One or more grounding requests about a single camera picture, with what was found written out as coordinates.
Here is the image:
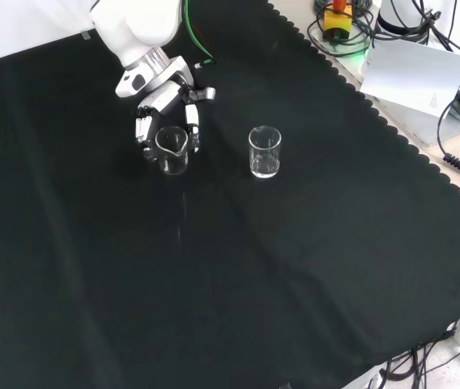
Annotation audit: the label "small clear glass beaker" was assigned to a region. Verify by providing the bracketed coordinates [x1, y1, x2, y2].
[154, 125, 191, 177]

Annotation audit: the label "black table cloth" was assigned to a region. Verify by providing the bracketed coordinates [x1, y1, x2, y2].
[0, 0, 460, 389]

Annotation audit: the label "black cable bundle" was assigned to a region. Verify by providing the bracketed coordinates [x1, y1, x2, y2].
[377, 323, 460, 389]

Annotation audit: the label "coiled black cable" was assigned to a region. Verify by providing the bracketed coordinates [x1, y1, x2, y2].
[305, 0, 379, 58]

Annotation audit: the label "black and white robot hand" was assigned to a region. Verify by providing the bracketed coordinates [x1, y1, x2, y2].
[115, 56, 217, 163]

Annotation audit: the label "pale white board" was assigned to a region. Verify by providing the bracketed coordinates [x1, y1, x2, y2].
[360, 38, 460, 119]

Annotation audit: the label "yellow stop button box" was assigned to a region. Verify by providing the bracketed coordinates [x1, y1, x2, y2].
[322, 0, 355, 44]

